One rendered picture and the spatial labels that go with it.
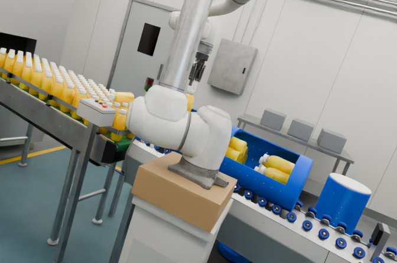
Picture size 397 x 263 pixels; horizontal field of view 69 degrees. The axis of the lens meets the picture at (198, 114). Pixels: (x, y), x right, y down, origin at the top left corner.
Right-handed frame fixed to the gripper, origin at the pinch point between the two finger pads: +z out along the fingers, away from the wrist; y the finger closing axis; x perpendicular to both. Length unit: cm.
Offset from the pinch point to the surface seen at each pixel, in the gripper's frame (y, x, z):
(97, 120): -33, 33, 33
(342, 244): -10, -101, 40
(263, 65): 329, 61, -38
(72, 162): -21, 56, 73
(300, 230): -10, -83, 43
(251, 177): -13, -54, 30
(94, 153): -22, 39, 59
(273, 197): -11, -67, 34
